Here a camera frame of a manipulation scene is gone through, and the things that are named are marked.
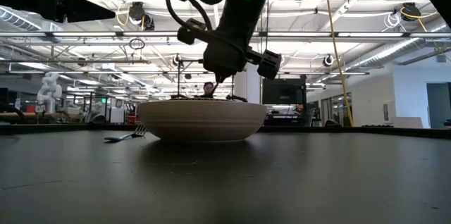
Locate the white column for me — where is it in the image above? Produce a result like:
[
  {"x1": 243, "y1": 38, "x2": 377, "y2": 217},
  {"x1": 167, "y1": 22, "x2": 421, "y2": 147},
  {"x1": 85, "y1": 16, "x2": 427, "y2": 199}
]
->
[{"x1": 234, "y1": 63, "x2": 261, "y2": 104}]

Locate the person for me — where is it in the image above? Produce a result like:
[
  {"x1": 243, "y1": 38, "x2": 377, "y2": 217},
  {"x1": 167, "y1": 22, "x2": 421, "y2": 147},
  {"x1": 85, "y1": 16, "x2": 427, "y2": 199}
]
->
[{"x1": 197, "y1": 81, "x2": 216, "y2": 99}]

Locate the black monitor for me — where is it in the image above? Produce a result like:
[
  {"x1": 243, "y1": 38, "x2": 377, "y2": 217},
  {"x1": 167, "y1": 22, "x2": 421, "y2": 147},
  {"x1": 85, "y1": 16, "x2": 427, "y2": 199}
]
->
[{"x1": 262, "y1": 78, "x2": 307, "y2": 105}]

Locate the beige brown deep plate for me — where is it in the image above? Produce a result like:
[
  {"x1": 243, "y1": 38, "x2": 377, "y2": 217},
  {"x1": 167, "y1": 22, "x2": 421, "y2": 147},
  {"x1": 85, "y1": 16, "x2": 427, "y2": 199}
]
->
[{"x1": 136, "y1": 99, "x2": 268, "y2": 143}]

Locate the grey door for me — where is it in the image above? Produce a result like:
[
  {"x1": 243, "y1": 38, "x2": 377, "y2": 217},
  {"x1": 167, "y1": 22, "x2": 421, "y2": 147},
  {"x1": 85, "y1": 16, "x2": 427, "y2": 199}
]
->
[{"x1": 426, "y1": 82, "x2": 451, "y2": 130}]

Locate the fork with blue handle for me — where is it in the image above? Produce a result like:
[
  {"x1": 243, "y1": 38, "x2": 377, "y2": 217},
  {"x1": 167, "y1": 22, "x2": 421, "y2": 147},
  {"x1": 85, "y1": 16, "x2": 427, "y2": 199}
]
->
[{"x1": 103, "y1": 123, "x2": 147, "y2": 144}]

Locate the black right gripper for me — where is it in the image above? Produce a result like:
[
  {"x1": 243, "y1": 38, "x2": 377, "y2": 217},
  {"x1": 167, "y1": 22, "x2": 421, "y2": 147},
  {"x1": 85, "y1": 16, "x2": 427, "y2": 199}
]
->
[{"x1": 178, "y1": 1, "x2": 283, "y2": 84}]

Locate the yellow hanging cable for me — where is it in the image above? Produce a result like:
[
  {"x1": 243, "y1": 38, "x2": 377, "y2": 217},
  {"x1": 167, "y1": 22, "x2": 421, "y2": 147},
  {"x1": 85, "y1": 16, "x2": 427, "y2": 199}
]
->
[{"x1": 322, "y1": 0, "x2": 354, "y2": 127}]

